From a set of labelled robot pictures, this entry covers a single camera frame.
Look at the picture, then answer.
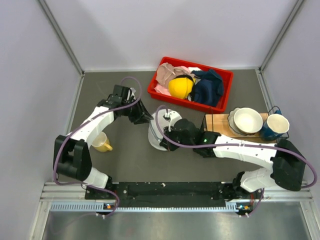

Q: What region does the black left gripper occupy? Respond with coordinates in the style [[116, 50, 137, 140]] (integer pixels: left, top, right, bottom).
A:
[[121, 96, 153, 124]]

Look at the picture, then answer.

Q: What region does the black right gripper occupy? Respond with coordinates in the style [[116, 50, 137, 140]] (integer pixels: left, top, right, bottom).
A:
[[160, 124, 195, 152]]

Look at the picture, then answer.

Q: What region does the white mesh laundry bag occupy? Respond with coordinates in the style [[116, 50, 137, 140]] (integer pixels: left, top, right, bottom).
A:
[[148, 109, 182, 151]]

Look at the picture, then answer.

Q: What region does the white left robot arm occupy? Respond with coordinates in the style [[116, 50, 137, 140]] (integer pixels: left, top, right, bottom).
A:
[[53, 85, 153, 199]]

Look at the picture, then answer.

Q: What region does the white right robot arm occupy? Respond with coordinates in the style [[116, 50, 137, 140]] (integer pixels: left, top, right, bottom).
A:
[[156, 118, 306, 198]]

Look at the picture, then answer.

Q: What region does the navy blue garment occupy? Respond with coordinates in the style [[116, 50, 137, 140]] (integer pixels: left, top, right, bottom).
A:
[[190, 69, 224, 107]]

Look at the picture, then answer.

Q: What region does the pink garment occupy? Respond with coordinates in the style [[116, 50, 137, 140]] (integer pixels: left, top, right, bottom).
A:
[[154, 63, 191, 96]]

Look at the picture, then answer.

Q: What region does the beige garment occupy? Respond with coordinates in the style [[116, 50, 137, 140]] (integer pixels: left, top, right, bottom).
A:
[[155, 62, 176, 87]]

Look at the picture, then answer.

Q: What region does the yellow mug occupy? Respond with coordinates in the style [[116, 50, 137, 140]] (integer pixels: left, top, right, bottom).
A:
[[91, 132, 113, 153]]

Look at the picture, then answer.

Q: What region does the cream bowl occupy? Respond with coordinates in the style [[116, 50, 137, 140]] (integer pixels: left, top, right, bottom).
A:
[[227, 107, 264, 136]]

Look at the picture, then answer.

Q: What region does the white garment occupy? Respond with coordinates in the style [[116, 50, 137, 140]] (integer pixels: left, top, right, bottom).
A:
[[188, 67, 202, 73]]

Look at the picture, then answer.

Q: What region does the red plastic bin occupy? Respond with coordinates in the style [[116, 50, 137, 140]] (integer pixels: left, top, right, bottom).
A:
[[147, 56, 234, 114]]

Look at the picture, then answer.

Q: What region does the blue cup cream inside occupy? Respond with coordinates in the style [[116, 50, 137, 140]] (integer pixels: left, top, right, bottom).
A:
[[259, 106, 290, 141]]

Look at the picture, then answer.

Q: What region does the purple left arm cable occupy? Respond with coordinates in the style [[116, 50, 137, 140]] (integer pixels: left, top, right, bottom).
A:
[[52, 76, 143, 217]]

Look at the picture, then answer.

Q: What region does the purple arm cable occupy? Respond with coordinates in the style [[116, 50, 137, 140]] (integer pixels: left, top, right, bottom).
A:
[[155, 104, 318, 217], [52, 76, 143, 217]]

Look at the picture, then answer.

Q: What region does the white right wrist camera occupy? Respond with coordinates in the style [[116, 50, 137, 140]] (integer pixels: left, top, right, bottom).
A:
[[163, 110, 172, 122]]

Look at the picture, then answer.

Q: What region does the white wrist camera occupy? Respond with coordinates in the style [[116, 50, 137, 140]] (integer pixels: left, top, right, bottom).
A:
[[163, 110, 172, 122], [127, 87, 136, 102]]

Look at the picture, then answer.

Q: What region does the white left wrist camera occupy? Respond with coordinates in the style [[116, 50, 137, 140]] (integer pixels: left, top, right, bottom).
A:
[[127, 87, 136, 102]]

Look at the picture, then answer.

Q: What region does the black wire wooden shelf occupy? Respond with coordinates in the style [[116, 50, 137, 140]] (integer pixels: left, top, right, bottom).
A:
[[203, 114, 277, 144]]

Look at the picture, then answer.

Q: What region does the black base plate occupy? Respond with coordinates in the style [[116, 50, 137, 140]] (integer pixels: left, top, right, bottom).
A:
[[84, 181, 265, 208]]

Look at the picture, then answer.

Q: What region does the grey slotted cable duct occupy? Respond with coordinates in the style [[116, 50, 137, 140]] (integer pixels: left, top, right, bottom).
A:
[[50, 202, 239, 213]]

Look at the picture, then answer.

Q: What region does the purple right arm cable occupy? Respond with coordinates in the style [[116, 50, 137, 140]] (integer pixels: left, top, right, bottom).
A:
[[155, 104, 318, 217]]

